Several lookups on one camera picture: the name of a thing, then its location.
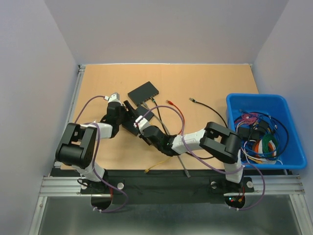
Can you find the black network switch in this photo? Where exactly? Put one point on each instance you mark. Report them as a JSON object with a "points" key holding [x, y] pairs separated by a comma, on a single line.
{"points": [[143, 93]]}

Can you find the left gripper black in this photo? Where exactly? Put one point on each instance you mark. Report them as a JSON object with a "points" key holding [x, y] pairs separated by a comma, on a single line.
{"points": [[129, 113]]}

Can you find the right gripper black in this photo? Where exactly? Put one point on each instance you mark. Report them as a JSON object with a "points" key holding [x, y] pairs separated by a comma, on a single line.
{"points": [[143, 132]]}

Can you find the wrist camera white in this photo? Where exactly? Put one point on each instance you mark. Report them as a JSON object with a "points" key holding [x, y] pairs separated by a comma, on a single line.
{"points": [[115, 97], [141, 124]]}

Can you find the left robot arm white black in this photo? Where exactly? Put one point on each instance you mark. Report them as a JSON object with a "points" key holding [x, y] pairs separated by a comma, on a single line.
{"points": [[79, 143]]}

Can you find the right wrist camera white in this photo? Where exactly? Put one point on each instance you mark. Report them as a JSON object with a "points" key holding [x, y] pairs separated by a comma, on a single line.
{"points": [[141, 124]]}

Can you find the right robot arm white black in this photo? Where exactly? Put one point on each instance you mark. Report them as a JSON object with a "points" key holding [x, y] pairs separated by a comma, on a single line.
{"points": [[221, 142]]}

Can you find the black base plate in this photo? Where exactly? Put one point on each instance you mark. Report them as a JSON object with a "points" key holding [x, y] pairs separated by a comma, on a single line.
{"points": [[164, 187]]}

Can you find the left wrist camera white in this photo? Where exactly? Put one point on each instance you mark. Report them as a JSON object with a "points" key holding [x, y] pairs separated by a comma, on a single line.
{"points": [[115, 97]]}

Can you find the blue plastic bin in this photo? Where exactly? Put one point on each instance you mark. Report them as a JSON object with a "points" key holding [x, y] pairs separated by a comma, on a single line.
{"points": [[269, 136]]}

